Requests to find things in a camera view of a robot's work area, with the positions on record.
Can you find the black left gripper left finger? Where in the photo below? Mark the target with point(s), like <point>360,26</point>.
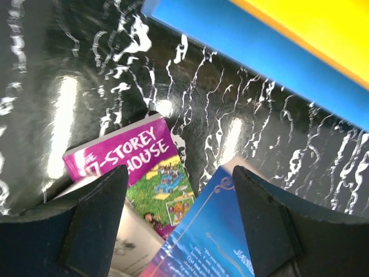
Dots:
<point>73,235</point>

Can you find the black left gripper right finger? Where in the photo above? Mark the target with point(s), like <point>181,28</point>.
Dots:
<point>289,236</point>

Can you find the Jane Eyre blue orange book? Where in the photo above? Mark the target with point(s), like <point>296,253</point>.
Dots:
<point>210,240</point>

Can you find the red Storey Treehouse book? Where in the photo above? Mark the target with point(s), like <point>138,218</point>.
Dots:
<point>137,240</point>

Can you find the purple 117-Storey Treehouse book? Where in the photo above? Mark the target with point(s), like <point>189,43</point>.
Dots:
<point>158,187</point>

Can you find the blue pink yellow bookshelf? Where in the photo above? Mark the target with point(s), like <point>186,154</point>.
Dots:
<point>237,34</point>

